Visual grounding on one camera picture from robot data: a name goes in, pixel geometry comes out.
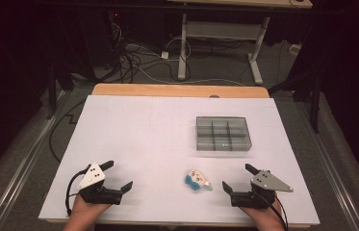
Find white floor cable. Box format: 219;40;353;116
120;37;246;88

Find person's left hand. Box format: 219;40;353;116
70;193;114;223

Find metal floor rail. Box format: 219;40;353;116
0;90;69;231
295;95;359;231

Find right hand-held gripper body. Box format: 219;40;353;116
230;169;295;210

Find person's right hand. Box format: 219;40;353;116
240;200;286;231

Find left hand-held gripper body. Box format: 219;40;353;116
76;162;123;206

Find cream and blue plush toy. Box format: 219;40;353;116
185;168;214;192

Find black floor cable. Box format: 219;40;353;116
48;100;87;164

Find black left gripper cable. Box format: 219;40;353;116
64;165;90;218

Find white table sheet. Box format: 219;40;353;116
38;94;321;226

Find wooden table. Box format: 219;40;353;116
43;83;314;229

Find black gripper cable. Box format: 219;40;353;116
255;192;290;231
64;165;90;218

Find clear grey compartment box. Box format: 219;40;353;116
195;115;253;152

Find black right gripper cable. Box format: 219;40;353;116
255;192;290;231

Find black metal stand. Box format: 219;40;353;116
268;71;323;135

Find bundle of black cables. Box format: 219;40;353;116
101;18;185;84

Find white-framed desk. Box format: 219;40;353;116
167;0;314;87

